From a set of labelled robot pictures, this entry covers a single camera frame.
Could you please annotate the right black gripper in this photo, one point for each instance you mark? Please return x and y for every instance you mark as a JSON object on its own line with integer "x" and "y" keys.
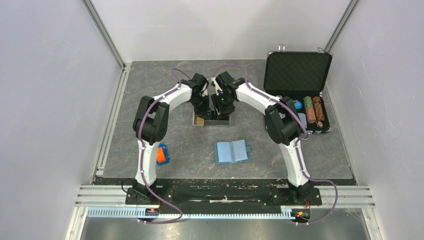
{"x": 227, "y": 110}

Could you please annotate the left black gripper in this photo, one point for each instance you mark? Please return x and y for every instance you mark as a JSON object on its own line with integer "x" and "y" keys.
{"x": 204, "y": 112}

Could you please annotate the clear acrylic card tray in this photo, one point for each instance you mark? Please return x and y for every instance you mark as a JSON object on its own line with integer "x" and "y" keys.
{"x": 213, "y": 123}

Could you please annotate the blue card holder wallet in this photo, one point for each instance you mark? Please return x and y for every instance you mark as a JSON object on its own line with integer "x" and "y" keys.
{"x": 232, "y": 152}

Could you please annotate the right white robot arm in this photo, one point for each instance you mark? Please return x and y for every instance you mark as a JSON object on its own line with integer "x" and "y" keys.
{"x": 281, "y": 121}

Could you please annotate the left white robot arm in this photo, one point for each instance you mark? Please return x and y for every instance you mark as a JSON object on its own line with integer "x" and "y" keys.
{"x": 151, "y": 124}

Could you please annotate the gold card stack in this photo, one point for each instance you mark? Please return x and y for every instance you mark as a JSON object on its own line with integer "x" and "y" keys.
{"x": 199, "y": 121}

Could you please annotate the black poker chip case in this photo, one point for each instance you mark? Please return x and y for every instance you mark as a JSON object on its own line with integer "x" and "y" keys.
{"x": 300, "y": 75}

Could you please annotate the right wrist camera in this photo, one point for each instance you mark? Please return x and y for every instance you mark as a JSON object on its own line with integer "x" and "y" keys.
{"x": 216, "y": 86}

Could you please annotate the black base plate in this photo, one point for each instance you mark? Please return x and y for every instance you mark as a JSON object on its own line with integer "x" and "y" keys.
{"x": 221, "y": 196}

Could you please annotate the white slotted cable duct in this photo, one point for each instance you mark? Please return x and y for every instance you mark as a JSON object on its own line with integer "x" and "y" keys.
{"x": 153, "y": 214}

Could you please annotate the left aluminium frame post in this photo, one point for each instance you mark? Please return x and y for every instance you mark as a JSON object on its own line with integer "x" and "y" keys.
{"x": 101, "y": 27}

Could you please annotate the aluminium frame post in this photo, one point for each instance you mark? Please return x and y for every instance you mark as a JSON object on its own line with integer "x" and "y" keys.
{"x": 348, "y": 12}
{"x": 101, "y": 27}

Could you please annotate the right aluminium frame post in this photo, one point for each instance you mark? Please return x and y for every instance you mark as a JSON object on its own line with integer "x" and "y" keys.
{"x": 348, "y": 12}

